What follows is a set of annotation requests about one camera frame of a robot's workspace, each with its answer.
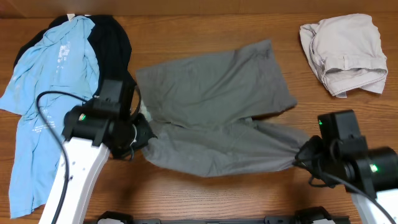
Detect black t-shirt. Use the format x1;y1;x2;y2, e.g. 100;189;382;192
3;16;134;105

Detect light blue t-shirt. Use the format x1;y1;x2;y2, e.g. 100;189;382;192
1;16;100;218

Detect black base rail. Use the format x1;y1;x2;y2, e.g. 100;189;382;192
83;207;351;224

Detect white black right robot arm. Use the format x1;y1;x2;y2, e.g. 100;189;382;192
292;136;397;223

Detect beige folded shorts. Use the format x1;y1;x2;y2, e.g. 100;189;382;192
299;14;388;98

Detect grey shorts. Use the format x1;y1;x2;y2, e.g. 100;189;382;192
136;40;308;177

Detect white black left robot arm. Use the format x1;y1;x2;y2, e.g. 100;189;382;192
39;99;155;223

